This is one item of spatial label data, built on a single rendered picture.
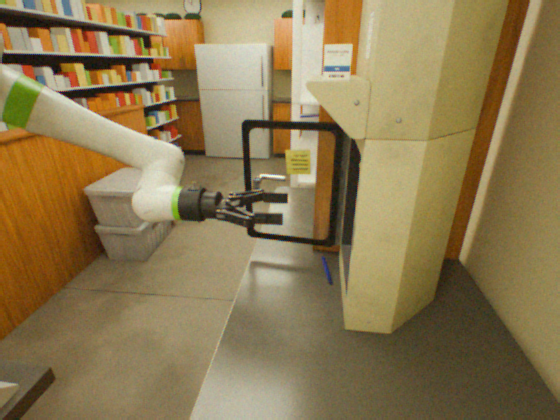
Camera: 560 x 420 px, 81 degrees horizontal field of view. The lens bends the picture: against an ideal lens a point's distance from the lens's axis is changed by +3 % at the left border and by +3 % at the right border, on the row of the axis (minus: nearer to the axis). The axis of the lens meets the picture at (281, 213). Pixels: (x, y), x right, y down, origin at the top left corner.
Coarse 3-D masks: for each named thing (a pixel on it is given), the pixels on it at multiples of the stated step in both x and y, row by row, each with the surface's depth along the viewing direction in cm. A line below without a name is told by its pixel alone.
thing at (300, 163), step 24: (264, 144) 97; (288, 144) 96; (312, 144) 94; (264, 168) 101; (288, 168) 99; (312, 168) 97; (288, 192) 102; (312, 192) 100; (288, 216) 105; (312, 216) 103
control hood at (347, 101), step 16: (320, 80) 62; (336, 80) 62; (352, 80) 59; (320, 96) 58; (336, 96) 58; (352, 96) 58; (368, 96) 58; (336, 112) 59; (352, 112) 59; (352, 128) 60
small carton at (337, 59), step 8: (328, 48) 60; (336, 48) 60; (344, 48) 60; (352, 48) 61; (328, 56) 61; (336, 56) 60; (344, 56) 60; (328, 64) 61; (336, 64) 61; (344, 64) 61; (328, 72) 62; (336, 72) 61; (344, 72) 61
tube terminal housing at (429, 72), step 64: (384, 0) 51; (448, 0) 50; (384, 64) 55; (448, 64) 55; (384, 128) 59; (448, 128) 63; (384, 192) 64; (448, 192) 73; (384, 256) 70; (384, 320) 78
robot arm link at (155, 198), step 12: (144, 180) 85; (156, 180) 85; (168, 180) 87; (144, 192) 83; (156, 192) 83; (168, 192) 83; (132, 204) 85; (144, 204) 82; (156, 204) 83; (168, 204) 83; (144, 216) 84; (156, 216) 84; (168, 216) 84
